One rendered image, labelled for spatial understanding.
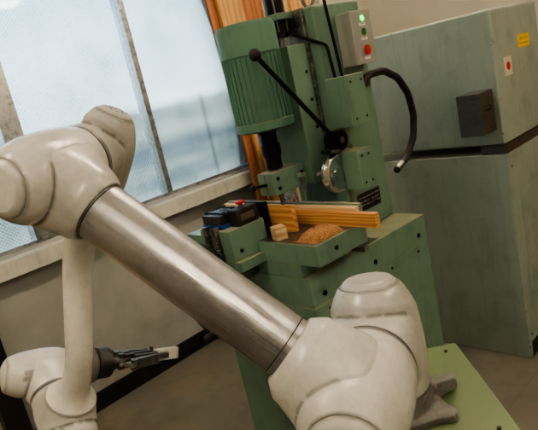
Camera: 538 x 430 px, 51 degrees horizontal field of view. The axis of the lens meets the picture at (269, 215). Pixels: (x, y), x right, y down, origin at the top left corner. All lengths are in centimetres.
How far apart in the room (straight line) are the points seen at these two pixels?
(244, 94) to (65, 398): 92
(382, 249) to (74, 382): 99
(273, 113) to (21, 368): 92
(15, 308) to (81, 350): 150
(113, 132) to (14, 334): 177
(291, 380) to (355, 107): 106
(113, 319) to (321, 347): 215
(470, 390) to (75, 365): 77
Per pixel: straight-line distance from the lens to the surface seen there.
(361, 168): 172
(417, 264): 194
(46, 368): 137
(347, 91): 171
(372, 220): 153
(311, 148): 175
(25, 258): 262
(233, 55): 165
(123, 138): 106
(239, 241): 160
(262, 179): 172
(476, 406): 115
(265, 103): 164
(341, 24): 183
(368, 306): 97
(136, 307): 296
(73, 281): 120
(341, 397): 80
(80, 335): 121
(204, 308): 86
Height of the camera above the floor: 134
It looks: 13 degrees down
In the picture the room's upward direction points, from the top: 13 degrees counter-clockwise
